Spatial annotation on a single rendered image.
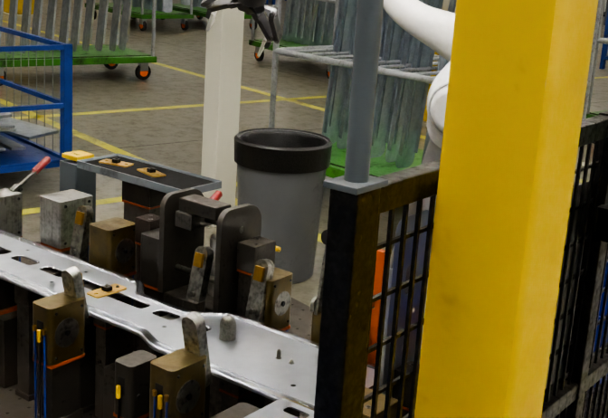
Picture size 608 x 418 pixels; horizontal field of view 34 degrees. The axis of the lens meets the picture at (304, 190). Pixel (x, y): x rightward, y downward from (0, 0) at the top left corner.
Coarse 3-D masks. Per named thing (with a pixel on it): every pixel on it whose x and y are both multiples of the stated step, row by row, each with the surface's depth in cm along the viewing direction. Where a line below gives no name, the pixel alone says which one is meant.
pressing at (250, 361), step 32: (0, 256) 227; (32, 256) 228; (64, 256) 229; (32, 288) 210; (128, 288) 213; (128, 320) 195; (160, 320) 196; (256, 320) 199; (160, 352) 185; (224, 352) 184; (256, 352) 185; (288, 352) 186; (256, 384) 173; (288, 384) 173
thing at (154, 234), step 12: (144, 240) 223; (156, 240) 221; (144, 252) 224; (156, 252) 221; (144, 264) 224; (156, 264) 222; (144, 276) 225; (156, 276) 223; (144, 288) 227; (156, 288) 224
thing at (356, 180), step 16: (368, 0) 82; (368, 16) 83; (368, 32) 83; (368, 48) 83; (368, 64) 84; (352, 80) 85; (368, 80) 84; (352, 96) 85; (368, 96) 85; (352, 112) 85; (368, 112) 85; (352, 128) 85; (368, 128) 85; (352, 144) 86; (368, 144) 86; (352, 160) 86; (368, 160) 86; (352, 176) 86; (368, 176) 87; (352, 192) 85
